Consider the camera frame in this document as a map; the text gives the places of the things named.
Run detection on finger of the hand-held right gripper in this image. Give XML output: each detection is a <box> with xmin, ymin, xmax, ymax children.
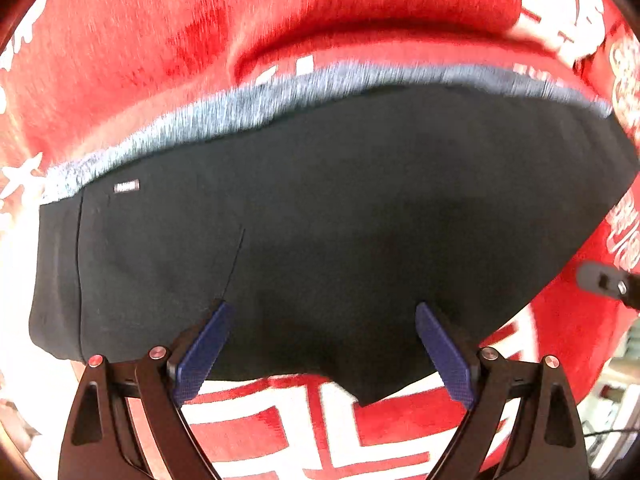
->
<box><xmin>576</xmin><ymin>262</ymin><xmax>640</xmax><ymax>311</ymax></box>

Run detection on black pants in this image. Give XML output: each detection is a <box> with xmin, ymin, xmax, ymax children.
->
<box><xmin>29</xmin><ymin>62</ymin><xmax>640</xmax><ymax>407</ymax></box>

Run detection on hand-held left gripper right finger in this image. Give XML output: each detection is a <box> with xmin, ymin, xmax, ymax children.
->
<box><xmin>415</xmin><ymin>302</ymin><xmax>591</xmax><ymax>480</ymax></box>

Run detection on red printed blanket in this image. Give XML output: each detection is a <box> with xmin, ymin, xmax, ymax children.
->
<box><xmin>0</xmin><ymin>0</ymin><xmax>640</xmax><ymax>480</ymax></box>

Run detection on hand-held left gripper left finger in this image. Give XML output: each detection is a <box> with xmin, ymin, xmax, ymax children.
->
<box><xmin>57</xmin><ymin>299</ymin><xmax>236</xmax><ymax>480</ymax></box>

